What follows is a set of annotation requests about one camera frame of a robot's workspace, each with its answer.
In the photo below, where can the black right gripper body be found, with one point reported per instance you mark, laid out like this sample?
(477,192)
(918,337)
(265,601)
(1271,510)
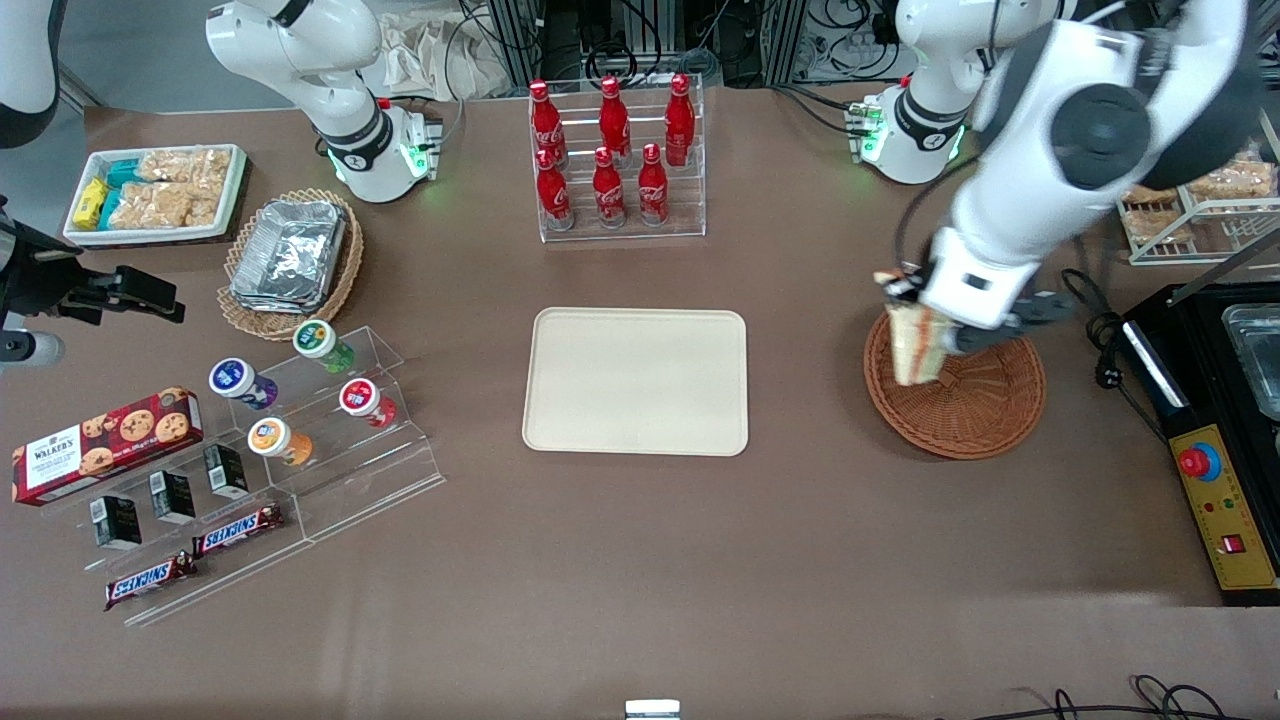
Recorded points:
(35,277)

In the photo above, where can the triangular sandwich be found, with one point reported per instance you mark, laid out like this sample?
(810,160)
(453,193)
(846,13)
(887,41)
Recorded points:
(915,345)

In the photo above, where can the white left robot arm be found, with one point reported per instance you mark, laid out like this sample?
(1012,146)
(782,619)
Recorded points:
(1100,120)

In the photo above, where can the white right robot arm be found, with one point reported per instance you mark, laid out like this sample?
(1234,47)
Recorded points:
(330,60)

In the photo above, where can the brown round wicker basket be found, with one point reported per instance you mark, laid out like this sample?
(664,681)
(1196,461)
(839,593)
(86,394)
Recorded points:
(985,410)

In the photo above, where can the white rectangular snack tray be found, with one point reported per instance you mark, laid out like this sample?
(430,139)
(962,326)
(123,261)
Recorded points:
(235,185)

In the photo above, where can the beige plastic tray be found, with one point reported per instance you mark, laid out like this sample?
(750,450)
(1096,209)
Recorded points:
(635,382)

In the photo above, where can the light oval wicker basket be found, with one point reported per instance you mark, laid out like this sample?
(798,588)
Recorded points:
(345,270)

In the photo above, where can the yellow snack packet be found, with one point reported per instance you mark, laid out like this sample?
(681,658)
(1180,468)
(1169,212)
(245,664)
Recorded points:
(90,203)

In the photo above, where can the red Walkers cookie box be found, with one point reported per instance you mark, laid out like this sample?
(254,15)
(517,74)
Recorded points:
(100,450)

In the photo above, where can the teal snack packet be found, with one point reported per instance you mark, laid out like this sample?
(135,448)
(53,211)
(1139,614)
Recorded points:
(122,173)

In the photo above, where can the clear rice cracker pack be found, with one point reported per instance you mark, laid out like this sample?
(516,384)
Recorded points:
(185,165)
(150,205)

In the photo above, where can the wrapped bread pack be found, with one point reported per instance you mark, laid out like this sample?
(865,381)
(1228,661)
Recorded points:
(1150,194)
(1160,226)
(1232,180)

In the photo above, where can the small black carton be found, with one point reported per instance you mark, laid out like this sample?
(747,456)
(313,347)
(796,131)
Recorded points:
(226,471)
(117,522)
(172,497)

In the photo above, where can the purple small drink bottle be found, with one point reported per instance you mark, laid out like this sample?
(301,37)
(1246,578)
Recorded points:
(235,378)

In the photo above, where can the clear acrylic bottle rack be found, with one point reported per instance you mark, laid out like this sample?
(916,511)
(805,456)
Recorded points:
(690,215)

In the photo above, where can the orange small drink bottle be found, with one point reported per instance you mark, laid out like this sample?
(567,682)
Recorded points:
(272,438)

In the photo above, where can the Snickers chocolate bar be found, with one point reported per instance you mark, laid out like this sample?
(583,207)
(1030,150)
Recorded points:
(150,580)
(238,530)

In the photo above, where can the silver foil container stack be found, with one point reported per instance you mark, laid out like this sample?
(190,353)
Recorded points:
(290,250)

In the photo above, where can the red cola bottle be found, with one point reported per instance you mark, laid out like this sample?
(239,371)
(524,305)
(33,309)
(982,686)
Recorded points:
(652,192)
(608,195)
(554,195)
(613,118)
(546,120)
(680,120)

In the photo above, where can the clear plastic container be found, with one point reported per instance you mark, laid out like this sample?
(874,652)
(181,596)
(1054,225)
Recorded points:
(1258,360)

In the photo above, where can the green small drink bottle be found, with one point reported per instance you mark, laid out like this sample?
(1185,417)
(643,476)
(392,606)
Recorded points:
(318,340)

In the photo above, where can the black machine with yellow panel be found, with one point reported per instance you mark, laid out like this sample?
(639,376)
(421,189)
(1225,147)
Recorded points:
(1225,520)

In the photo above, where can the clear acrylic stepped stand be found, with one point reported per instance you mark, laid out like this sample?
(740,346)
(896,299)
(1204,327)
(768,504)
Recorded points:
(380,470)
(250,570)

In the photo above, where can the red small drink bottle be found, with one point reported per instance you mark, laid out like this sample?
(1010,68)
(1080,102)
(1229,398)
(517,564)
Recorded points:
(360,398)

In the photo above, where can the crumpled beige bag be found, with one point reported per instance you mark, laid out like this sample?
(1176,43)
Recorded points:
(420,55)

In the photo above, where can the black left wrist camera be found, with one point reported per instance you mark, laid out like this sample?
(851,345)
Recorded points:
(1045,310)

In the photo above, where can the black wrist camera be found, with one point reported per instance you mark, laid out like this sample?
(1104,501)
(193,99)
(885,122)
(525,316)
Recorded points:
(150,292)
(1045,310)

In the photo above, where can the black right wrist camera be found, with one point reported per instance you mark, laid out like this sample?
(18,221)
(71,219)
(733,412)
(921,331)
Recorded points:
(150,292)

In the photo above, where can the aluminium frame equipment rack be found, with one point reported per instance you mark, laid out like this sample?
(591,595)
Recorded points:
(600,35)

